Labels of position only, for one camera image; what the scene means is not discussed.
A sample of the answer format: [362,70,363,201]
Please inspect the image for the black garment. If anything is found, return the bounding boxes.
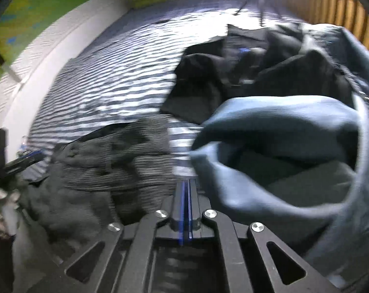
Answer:
[160,23,356,126]

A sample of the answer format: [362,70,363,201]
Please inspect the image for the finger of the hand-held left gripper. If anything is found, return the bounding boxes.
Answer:
[0,129,9,171]
[0,149,45,187]

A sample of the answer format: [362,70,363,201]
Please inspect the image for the grey houndstooth pants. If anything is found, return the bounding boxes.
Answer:
[18,116,200,251]

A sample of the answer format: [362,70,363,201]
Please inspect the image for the black lamp stand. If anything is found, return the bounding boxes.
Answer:
[235,0,266,28]

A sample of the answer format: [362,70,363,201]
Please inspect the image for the wooden slatted headboard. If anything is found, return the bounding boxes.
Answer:
[265,0,369,62]

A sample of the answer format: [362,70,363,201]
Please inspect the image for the striped bedsheet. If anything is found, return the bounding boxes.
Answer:
[18,0,307,190]

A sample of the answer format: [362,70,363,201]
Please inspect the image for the blue-grey garment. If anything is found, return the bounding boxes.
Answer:
[190,24,369,290]

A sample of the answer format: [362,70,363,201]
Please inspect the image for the person's left hand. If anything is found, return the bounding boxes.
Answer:
[0,188,21,237]

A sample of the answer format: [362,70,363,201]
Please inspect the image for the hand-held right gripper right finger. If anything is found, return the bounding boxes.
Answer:
[189,180,337,293]

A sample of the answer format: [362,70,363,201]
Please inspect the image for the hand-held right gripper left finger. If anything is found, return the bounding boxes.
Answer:
[29,181,188,293]

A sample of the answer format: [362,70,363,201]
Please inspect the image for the green printed wall cloth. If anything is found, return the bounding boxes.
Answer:
[0,0,127,77]

